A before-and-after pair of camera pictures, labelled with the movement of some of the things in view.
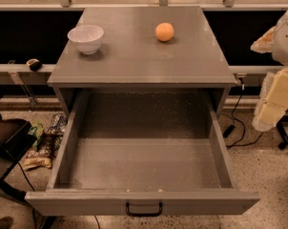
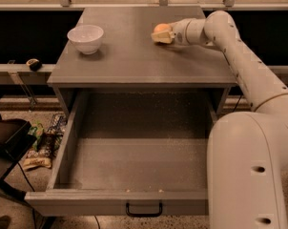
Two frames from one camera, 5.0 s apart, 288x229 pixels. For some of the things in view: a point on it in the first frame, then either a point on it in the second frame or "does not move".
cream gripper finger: x=265 y=43 -> x=163 y=36
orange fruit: x=164 y=31 does not move
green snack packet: x=36 y=132 does not move
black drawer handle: x=127 y=207 does not move
